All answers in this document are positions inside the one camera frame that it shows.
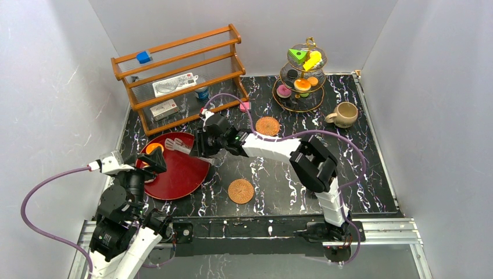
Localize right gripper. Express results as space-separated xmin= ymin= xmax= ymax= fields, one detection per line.
xmin=189 ymin=128 xmax=227 ymax=158

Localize orange donut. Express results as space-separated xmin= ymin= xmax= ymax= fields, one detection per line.
xmin=294 ymin=78 xmax=312 ymax=92
xmin=144 ymin=143 xmax=165 ymax=155

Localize metal tongs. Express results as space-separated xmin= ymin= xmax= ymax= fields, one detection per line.
xmin=165 ymin=138 xmax=217 ymax=165

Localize dark red round tray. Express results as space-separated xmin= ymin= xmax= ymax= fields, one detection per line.
xmin=144 ymin=149 xmax=210 ymax=201

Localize woven coaster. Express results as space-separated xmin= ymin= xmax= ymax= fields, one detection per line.
xmin=255 ymin=116 xmax=280 ymax=136
xmin=228 ymin=179 xmax=255 ymax=204

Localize pink donut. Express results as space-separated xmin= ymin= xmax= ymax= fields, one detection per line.
xmin=276 ymin=84 xmax=292 ymax=99

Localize black sandwich cookie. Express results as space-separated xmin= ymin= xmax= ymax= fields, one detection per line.
xmin=286 ymin=69 xmax=298 ymax=80

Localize round biscuit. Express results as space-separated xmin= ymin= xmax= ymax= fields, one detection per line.
xmin=307 ymin=77 xmax=319 ymax=87

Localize green cake wedge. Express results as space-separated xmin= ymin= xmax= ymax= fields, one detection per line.
xmin=287 ymin=48 xmax=309 ymax=65

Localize yellow cake slice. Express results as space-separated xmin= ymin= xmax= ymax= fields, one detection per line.
xmin=303 ymin=51 xmax=323 ymax=71

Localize beige mug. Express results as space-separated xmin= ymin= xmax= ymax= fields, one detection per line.
xmin=325 ymin=102 xmax=359 ymax=128

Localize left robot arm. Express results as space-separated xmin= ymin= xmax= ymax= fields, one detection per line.
xmin=88 ymin=146 xmax=175 ymax=278

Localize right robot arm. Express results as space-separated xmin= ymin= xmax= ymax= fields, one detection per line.
xmin=191 ymin=109 xmax=351 ymax=241

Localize small white box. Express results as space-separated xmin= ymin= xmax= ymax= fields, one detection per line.
xmin=150 ymin=99 xmax=179 ymax=121

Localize blue jar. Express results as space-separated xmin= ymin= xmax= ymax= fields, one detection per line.
xmin=194 ymin=86 xmax=209 ymax=101

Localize pink eraser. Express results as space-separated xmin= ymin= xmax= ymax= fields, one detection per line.
xmin=239 ymin=102 xmax=251 ymax=112

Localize wooden three-tier shelf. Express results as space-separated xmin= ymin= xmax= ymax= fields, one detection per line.
xmin=110 ymin=24 xmax=249 ymax=136

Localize white flat package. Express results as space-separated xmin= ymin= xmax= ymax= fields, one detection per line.
xmin=152 ymin=73 xmax=199 ymax=98

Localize blue block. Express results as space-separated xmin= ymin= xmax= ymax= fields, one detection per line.
xmin=135 ymin=51 xmax=152 ymax=65

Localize glass three-tier dessert stand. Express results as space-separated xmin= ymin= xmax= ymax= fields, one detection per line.
xmin=273 ymin=37 xmax=328 ymax=113

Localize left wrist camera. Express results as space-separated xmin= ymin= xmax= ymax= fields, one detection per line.
xmin=87 ymin=151 xmax=135 ymax=176

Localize black base frame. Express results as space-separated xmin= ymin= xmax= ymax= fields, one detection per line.
xmin=172 ymin=214 xmax=330 ymax=257

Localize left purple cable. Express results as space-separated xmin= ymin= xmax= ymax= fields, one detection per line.
xmin=20 ymin=166 xmax=94 ymax=279

